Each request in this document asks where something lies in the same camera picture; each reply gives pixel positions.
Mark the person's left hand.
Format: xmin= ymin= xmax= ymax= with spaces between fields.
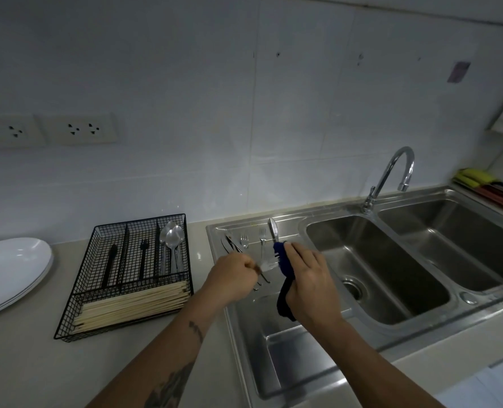
xmin=200 ymin=252 xmax=264 ymax=311

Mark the person's right hand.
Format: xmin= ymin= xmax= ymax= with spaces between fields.
xmin=283 ymin=241 xmax=345 ymax=328

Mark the dark blue cloth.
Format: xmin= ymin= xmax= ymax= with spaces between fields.
xmin=272 ymin=240 xmax=299 ymax=322

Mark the pile of steel cutlery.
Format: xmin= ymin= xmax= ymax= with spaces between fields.
xmin=219 ymin=216 xmax=282 ymax=292

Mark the white plate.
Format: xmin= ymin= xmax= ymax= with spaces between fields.
xmin=0 ymin=237 xmax=53 ymax=316
xmin=0 ymin=258 xmax=55 ymax=321

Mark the person's right forearm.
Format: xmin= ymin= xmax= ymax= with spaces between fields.
xmin=315 ymin=309 xmax=447 ymax=408

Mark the person's left forearm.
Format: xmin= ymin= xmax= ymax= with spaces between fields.
xmin=85 ymin=299 xmax=218 ymax=408

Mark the stainless steel double sink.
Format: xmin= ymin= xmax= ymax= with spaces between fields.
xmin=205 ymin=185 xmax=503 ymax=402

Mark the black fork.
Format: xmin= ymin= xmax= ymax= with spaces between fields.
xmin=137 ymin=238 xmax=150 ymax=281

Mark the bundle of wooden chopsticks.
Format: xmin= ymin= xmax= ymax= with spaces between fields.
xmin=71 ymin=280 xmax=191 ymax=334

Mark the black knife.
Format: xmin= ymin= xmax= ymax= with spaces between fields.
xmin=102 ymin=243 xmax=119 ymax=290

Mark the chrome faucet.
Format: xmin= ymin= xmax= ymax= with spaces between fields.
xmin=360 ymin=146 xmax=416 ymax=215

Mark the yellow sponge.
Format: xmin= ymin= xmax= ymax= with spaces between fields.
xmin=453 ymin=167 xmax=497 ymax=188

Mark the red sponge tray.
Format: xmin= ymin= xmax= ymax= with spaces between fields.
xmin=451 ymin=180 xmax=503 ymax=210

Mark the black wire cutlery tray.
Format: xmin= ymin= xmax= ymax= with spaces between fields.
xmin=54 ymin=213 xmax=194 ymax=343

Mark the white wall cabinet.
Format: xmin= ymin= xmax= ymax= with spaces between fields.
xmin=251 ymin=0 xmax=503 ymax=28

